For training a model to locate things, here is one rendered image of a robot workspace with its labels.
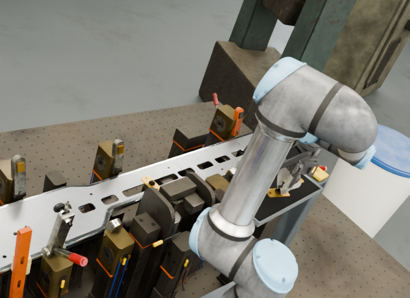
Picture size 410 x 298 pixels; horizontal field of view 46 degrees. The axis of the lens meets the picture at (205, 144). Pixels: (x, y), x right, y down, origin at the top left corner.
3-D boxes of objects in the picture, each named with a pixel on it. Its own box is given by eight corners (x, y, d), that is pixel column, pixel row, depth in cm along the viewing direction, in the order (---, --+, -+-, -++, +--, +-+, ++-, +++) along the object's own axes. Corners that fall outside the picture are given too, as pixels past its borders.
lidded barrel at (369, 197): (395, 237, 361) (448, 167, 323) (349, 258, 325) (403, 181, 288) (340, 187, 393) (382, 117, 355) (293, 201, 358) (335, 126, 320)
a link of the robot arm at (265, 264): (268, 323, 111) (291, 287, 104) (221, 288, 115) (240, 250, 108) (288, 293, 120) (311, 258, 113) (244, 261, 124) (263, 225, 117)
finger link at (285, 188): (297, 198, 159) (307, 176, 155) (282, 199, 156) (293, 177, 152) (292, 192, 161) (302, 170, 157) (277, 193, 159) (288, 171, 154)
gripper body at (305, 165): (312, 178, 155) (329, 148, 149) (291, 178, 151) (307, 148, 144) (300, 162, 160) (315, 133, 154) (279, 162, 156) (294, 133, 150)
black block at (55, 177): (43, 224, 179) (53, 163, 163) (57, 242, 175) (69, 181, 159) (30, 229, 176) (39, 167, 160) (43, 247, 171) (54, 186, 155)
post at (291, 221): (271, 245, 207) (313, 167, 183) (284, 257, 204) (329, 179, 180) (260, 251, 202) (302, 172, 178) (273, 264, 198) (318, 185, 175)
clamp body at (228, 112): (201, 161, 242) (224, 100, 222) (219, 178, 235) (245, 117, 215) (188, 165, 236) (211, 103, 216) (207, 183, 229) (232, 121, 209)
